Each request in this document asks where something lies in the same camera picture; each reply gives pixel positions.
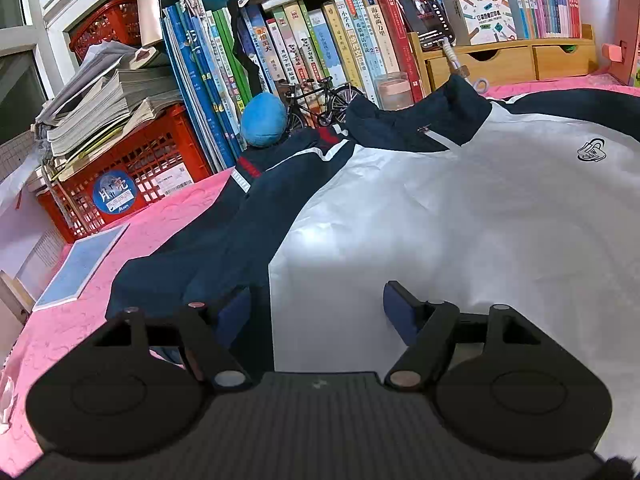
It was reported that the pink patterned table cloth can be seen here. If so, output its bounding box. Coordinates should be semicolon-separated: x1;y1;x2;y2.
0;71;640;479

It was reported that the left row of books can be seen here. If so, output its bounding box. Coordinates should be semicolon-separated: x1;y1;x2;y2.
162;0;250;172

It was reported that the miniature bicycle model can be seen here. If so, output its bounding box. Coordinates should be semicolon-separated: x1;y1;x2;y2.
277;76;363;134

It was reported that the blue notebook on table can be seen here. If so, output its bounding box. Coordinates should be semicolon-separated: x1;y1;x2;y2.
32;224;128;312

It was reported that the white and navy jacket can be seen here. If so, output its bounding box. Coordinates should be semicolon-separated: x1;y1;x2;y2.
106;76;639;456

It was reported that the white patterned box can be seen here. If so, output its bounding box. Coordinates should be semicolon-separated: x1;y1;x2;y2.
442;0;518;47

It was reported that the stack of papers and books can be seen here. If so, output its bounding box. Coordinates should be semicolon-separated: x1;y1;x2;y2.
35;41;182;181

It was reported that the row of colourful books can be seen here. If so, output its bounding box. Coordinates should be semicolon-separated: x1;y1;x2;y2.
238;0;599;110

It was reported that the red plastic crate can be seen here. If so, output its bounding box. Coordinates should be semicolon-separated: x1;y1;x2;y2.
36;104;212;243

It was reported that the blue ball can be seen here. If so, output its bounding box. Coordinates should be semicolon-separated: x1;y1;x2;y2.
240;92;288;148

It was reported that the pink toy house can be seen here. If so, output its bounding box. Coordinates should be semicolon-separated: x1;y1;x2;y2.
602;0;639;88

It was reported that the smartphone with lit screen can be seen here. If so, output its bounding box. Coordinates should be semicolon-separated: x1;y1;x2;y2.
397;0;454;51

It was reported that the wooden drawer organizer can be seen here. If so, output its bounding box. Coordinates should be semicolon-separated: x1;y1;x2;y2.
409;24;599;96

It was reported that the pink lidded cup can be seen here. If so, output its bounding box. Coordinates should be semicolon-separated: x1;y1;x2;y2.
375;72;414;112

